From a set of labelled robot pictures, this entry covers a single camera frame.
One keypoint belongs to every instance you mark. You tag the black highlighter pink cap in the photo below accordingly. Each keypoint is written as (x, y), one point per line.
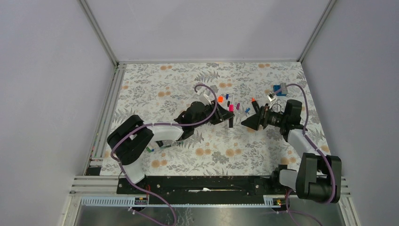
(231, 110)

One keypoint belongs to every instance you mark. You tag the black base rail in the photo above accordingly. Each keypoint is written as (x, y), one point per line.
(205, 190)

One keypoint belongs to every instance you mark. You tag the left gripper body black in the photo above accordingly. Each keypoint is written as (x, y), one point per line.
(217, 117)

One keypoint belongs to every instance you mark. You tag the black highlighter blue cap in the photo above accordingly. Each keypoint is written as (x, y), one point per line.
(160, 143)

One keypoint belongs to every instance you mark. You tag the black highlighter orange cap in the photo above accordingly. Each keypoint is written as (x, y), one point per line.
(255, 105)

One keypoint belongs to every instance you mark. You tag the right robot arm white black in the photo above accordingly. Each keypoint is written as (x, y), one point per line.
(319, 176)

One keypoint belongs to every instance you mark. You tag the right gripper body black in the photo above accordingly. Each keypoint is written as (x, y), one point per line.
(264, 115)

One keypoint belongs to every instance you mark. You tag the floral patterned table mat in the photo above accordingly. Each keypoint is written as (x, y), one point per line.
(160, 92)

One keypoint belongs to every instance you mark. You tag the blue box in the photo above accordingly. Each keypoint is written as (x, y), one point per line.
(280, 90)

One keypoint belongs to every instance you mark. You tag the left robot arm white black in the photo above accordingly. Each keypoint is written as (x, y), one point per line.
(132, 137)

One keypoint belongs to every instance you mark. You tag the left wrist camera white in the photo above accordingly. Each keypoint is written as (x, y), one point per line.
(204, 98)

